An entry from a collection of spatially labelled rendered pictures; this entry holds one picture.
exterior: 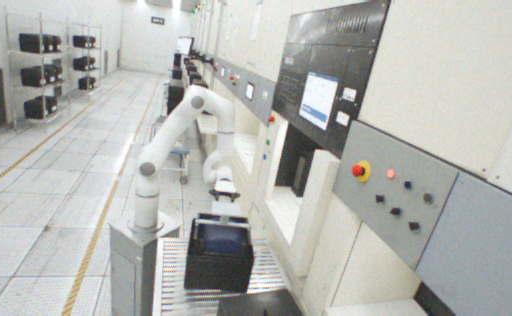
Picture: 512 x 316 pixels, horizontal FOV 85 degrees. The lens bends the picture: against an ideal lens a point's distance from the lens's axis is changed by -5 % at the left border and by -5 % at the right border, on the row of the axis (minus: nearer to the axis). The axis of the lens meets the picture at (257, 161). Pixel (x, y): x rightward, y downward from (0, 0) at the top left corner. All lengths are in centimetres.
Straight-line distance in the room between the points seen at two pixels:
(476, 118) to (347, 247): 58
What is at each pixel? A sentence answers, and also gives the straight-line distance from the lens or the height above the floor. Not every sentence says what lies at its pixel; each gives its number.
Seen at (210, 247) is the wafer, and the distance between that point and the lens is 128.
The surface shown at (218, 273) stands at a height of 85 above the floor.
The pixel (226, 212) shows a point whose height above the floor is 108.
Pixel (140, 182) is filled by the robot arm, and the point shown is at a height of 101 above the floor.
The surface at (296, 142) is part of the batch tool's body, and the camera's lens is 200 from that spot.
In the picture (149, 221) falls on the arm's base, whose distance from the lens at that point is 164.
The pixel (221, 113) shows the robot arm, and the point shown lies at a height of 141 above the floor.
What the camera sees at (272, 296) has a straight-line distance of 124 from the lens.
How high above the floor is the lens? 171
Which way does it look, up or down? 20 degrees down
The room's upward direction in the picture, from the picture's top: 11 degrees clockwise
